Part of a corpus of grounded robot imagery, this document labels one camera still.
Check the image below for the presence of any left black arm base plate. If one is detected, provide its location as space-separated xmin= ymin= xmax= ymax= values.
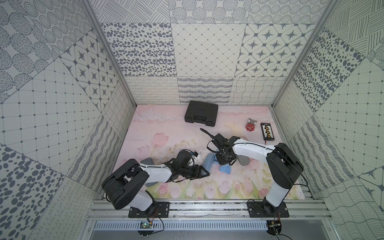
xmin=129 ymin=202 xmax=170 ymax=219

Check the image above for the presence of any dark grey eyeglass case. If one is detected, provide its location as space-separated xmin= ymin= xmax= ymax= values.
xmin=140 ymin=158 xmax=154 ymax=165

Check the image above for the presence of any grey felt eyeglass case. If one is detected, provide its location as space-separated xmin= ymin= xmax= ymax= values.
xmin=237 ymin=155 xmax=250 ymax=166

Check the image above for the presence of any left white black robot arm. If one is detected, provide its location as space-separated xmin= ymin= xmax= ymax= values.
xmin=101 ymin=157 xmax=210 ymax=212

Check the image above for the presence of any red valve handwheel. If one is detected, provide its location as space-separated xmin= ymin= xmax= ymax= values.
xmin=246 ymin=123 xmax=255 ymax=132

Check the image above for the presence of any aluminium mounting rail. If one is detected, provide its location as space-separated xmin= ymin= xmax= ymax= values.
xmin=86 ymin=199 xmax=332 ymax=221

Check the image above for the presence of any blue microfiber cloth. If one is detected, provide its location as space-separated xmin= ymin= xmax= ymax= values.
xmin=214 ymin=155 xmax=232 ymax=174

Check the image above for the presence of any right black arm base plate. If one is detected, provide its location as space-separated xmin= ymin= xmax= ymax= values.
xmin=246 ymin=200 xmax=290 ymax=219

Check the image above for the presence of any black plastic tool case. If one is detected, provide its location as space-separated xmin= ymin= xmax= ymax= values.
xmin=185 ymin=101 xmax=219 ymax=127

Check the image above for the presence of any white slotted cable duct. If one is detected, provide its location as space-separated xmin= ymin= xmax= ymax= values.
xmin=94 ymin=220 xmax=268 ymax=231

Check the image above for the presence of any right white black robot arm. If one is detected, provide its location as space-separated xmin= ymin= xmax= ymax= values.
xmin=211 ymin=134 xmax=304 ymax=209

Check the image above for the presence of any black box with brass parts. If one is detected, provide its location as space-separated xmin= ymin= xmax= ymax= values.
xmin=261 ymin=123 xmax=275 ymax=141

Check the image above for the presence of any blue eyeglass case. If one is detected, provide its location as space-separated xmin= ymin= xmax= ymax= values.
xmin=202 ymin=153 xmax=216 ymax=172

